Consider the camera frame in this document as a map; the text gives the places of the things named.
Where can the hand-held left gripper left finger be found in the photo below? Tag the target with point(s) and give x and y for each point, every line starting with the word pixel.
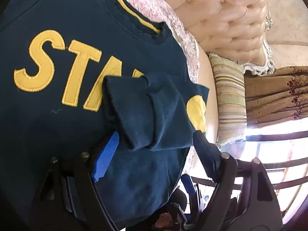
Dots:
pixel 105 158

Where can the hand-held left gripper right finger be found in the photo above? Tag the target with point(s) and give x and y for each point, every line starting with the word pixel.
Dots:
pixel 207 158

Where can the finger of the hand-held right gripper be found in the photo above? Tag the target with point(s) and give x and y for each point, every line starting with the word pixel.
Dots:
pixel 189 185

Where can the navy sweatshirt with yellow patches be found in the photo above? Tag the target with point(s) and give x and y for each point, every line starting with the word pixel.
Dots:
pixel 72 125

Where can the striped fringed pillow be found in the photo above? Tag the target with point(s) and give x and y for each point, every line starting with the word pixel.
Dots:
pixel 228 96

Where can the brown patterned curtain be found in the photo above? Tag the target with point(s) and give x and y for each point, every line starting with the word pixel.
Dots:
pixel 269 96

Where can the pink floral blanket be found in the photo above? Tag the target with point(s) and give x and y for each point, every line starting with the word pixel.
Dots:
pixel 173 26

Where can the pink tufted leather sofa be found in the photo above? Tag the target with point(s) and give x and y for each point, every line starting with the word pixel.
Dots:
pixel 228 16

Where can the black window frame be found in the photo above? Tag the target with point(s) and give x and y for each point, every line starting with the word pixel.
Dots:
pixel 276 136

